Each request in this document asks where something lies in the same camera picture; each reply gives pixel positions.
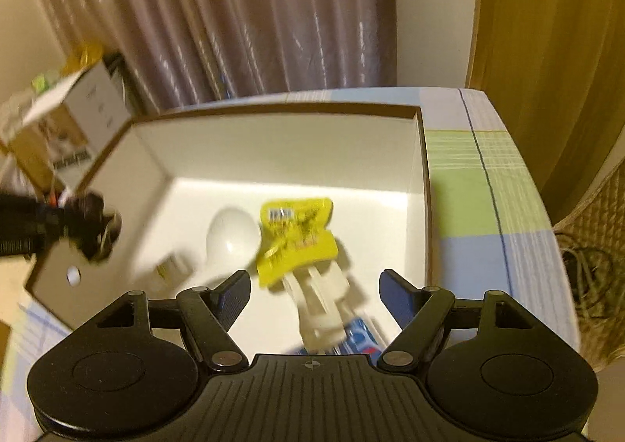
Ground white plastic spoon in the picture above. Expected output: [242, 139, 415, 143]
[188, 205, 262, 294]

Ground dark brown hair scrunchie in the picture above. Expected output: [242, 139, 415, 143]
[63, 193, 123, 262]

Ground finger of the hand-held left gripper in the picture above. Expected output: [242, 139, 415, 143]
[0, 226, 74, 258]
[0, 194, 69, 227]

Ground yellow plastic bag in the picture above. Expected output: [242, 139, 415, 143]
[66, 42, 105, 74]

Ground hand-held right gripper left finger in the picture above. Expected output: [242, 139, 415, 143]
[73, 269, 252, 373]

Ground black cables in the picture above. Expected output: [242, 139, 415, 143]
[557, 232, 611, 326]

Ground brown cardboard box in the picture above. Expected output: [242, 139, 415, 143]
[24, 103, 431, 360]

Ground white product box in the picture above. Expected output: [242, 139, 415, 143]
[0, 59, 132, 189]

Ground clear box with blue label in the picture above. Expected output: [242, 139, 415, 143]
[288, 315, 389, 357]

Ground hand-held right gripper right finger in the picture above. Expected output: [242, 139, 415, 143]
[377, 269, 562, 372]

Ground small white bottle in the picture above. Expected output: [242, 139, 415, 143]
[156, 251, 194, 287]

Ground chair with quilted cover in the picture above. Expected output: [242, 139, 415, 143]
[552, 169, 625, 365]

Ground brown curtain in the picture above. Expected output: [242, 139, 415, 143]
[24, 0, 398, 113]

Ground white hair claw clip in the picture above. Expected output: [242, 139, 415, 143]
[280, 254, 364, 350]

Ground wooden door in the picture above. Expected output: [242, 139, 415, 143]
[466, 0, 625, 189]

